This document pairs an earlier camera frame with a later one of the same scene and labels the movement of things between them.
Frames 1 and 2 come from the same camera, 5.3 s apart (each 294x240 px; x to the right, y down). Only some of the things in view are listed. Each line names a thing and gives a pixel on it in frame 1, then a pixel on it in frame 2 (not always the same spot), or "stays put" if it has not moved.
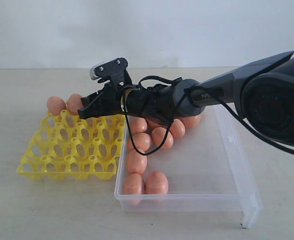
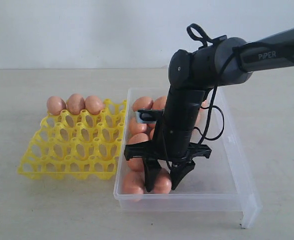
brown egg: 138,125 stays put
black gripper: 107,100 → 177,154
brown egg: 55,104 stays put
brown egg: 74,103 stays put
